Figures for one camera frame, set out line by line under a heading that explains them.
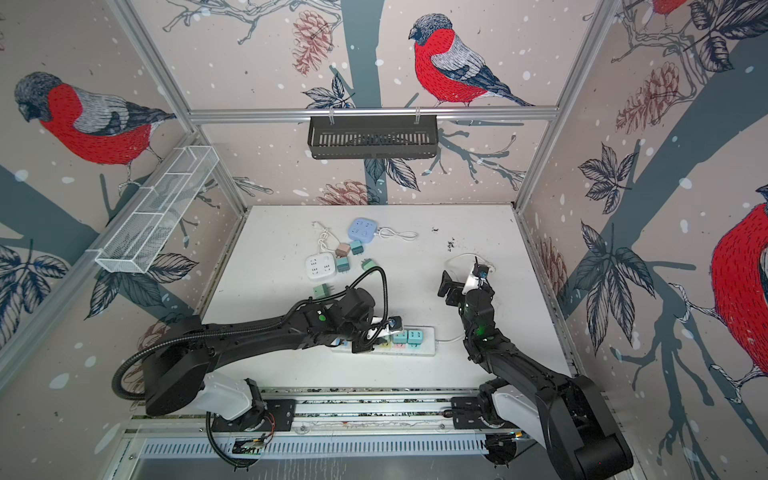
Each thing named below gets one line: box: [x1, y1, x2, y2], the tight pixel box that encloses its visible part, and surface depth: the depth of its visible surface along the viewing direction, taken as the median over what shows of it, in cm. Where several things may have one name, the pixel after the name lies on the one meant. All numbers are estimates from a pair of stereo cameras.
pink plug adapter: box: [335, 244, 351, 258], surface depth 109 cm
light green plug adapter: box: [361, 258, 378, 272], surface depth 104 cm
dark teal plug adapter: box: [350, 240, 364, 255], surface depth 109 cm
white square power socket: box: [305, 252, 337, 280], surface depth 102 cm
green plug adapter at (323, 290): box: [313, 283, 335, 299], surface depth 97 cm
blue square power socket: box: [348, 218, 378, 243], surface depth 113 cm
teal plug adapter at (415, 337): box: [408, 330, 423, 347], surface depth 81 cm
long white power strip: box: [331, 325, 437, 356], surface depth 83 cm
